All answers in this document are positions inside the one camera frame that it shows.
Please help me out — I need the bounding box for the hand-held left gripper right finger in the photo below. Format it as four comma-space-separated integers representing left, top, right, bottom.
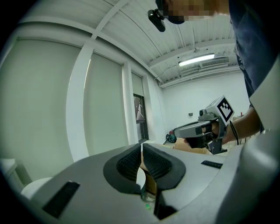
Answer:
143, 143, 226, 221

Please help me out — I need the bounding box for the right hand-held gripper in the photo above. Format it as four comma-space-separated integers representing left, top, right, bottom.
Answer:
174, 95, 235, 155

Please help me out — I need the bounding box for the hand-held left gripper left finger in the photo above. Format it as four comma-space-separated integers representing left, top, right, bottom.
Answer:
32, 143, 158, 224

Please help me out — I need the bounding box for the white bathtub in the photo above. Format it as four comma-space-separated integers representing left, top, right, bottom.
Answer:
20, 176, 53, 200

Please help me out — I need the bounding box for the person's right forearm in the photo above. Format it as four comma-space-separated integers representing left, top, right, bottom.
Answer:
220, 105, 263, 145

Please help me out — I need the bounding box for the person's right hand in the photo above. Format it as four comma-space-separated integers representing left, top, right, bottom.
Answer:
201, 122, 221, 140

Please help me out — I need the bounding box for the cardboard box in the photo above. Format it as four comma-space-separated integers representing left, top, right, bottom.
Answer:
163, 137, 211, 155

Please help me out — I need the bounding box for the black wrist band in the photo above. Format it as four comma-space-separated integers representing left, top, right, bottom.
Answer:
229, 119, 241, 145

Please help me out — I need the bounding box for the dark framed window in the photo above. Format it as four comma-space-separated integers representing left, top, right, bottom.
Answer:
133, 93, 150, 141

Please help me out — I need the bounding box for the narrow grey roller blind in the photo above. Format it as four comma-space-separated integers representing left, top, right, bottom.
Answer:
131, 71, 144, 97

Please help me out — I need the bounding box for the long ceiling light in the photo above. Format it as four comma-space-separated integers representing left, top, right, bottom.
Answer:
178, 53, 215, 67

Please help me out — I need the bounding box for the white air vent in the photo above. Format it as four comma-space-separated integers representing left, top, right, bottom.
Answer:
199, 56, 230, 69

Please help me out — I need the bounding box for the medium grey roller blind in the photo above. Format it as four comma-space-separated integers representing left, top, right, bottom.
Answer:
83, 52, 129, 156

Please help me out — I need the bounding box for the white shelf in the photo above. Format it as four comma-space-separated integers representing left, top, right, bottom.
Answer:
0, 158, 33, 194

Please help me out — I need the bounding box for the wide grey roller blind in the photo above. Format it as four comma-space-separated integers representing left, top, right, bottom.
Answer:
0, 38, 82, 182

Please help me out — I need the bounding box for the person's dark blue shirt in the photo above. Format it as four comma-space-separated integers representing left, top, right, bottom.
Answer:
228, 0, 280, 133

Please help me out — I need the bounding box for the person's head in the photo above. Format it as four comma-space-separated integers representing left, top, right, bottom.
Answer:
155, 0, 230, 25

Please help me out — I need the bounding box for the green coiled cable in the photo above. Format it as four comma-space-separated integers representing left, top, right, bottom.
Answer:
165, 133, 177, 144

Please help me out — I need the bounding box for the black head camera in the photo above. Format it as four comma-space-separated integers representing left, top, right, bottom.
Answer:
147, 8, 166, 32

